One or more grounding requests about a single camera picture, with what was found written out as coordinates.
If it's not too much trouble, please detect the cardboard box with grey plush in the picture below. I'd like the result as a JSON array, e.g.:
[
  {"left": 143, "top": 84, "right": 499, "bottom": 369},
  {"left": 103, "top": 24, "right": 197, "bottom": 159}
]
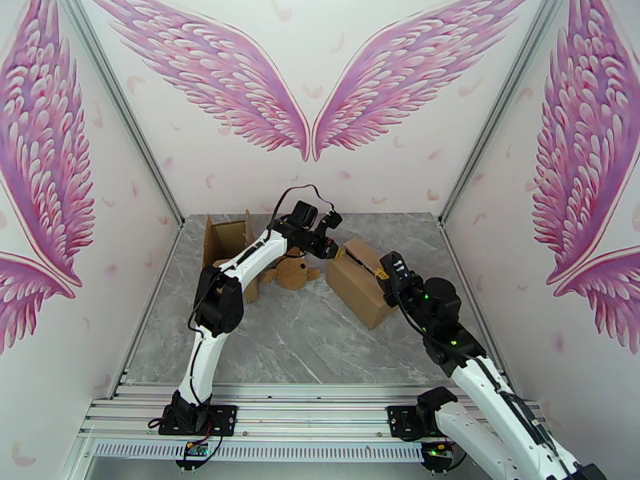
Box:
[{"left": 326, "top": 237, "right": 402, "bottom": 331}]

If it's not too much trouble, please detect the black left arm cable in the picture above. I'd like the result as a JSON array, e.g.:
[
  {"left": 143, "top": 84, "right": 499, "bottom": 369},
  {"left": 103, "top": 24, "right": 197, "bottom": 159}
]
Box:
[{"left": 187, "top": 184, "right": 336, "bottom": 410}]

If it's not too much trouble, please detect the cardboard box with brown bear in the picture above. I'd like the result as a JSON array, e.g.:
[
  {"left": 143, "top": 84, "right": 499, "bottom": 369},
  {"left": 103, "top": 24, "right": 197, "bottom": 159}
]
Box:
[{"left": 202, "top": 209, "right": 263, "bottom": 303}]

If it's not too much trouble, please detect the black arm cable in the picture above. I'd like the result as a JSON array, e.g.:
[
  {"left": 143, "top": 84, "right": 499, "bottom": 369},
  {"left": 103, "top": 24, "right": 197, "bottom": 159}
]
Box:
[
  {"left": 187, "top": 184, "right": 336, "bottom": 410},
  {"left": 387, "top": 288, "right": 576, "bottom": 480}
]

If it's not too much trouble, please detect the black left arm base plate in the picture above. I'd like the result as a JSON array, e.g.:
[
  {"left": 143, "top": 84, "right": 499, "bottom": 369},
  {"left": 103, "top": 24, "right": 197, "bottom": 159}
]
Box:
[{"left": 158, "top": 405, "right": 237, "bottom": 437}]

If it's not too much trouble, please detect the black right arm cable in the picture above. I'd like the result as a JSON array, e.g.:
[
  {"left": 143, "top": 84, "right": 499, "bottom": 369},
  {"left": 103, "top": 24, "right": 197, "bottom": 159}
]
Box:
[{"left": 387, "top": 288, "right": 576, "bottom": 480}]

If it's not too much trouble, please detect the brown plush bear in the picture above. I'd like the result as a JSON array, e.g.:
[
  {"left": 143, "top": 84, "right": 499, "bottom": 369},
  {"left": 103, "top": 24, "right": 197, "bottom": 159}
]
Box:
[{"left": 263, "top": 246, "right": 322, "bottom": 290}]

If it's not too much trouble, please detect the aluminium corner post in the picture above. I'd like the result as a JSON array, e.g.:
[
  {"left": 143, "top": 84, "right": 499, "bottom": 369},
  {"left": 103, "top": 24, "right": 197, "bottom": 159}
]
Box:
[
  {"left": 54, "top": 0, "right": 187, "bottom": 230},
  {"left": 438, "top": 0, "right": 571, "bottom": 230}
]

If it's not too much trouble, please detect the white perforated cable tray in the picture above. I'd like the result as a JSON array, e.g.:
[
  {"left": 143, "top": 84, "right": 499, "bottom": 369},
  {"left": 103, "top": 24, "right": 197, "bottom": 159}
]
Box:
[{"left": 92, "top": 442, "right": 426, "bottom": 463}]

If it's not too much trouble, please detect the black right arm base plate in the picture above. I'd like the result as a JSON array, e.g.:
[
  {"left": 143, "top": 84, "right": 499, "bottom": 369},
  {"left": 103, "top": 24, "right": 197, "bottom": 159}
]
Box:
[{"left": 387, "top": 405, "right": 441, "bottom": 441}]

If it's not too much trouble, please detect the aluminium rail frame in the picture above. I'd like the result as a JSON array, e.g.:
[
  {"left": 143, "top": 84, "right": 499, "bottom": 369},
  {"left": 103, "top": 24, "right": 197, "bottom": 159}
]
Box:
[{"left": 78, "top": 382, "right": 551, "bottom": 445}]

